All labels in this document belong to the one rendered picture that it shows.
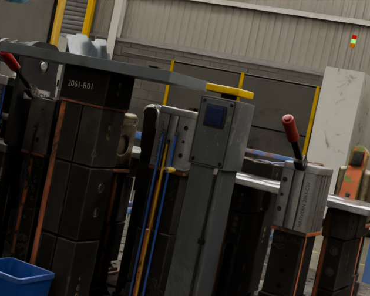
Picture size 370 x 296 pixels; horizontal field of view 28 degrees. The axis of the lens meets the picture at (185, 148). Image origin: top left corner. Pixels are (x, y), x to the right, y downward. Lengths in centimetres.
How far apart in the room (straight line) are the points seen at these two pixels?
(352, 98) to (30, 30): 519
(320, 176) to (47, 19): 430
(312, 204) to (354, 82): 824
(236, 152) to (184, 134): 21
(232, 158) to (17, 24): 405
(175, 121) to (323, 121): 818
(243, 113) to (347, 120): 830
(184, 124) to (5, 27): 373
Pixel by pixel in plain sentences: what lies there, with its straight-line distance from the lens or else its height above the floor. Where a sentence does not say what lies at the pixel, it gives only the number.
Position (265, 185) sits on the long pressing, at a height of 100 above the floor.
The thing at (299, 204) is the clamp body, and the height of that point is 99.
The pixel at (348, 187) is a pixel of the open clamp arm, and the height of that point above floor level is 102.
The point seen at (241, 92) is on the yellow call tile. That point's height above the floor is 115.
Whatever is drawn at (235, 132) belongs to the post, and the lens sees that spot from 117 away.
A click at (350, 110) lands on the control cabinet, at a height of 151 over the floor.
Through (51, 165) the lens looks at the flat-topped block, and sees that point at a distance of 134.
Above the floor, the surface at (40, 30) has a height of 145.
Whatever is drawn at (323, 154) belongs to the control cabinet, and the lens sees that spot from 951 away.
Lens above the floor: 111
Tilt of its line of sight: 3 degrees down
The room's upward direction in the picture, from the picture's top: 12 degrees clockwise
